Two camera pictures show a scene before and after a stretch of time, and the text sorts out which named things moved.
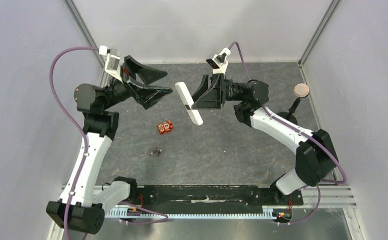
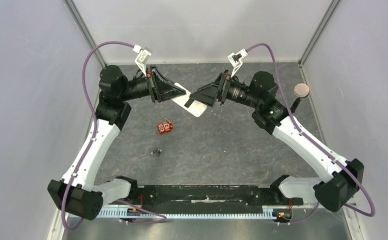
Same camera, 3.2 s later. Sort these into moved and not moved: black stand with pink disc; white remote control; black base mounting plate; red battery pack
Moved: white remote control
Not moved: red battery pack; black base mounting plate; black stand with pink disc
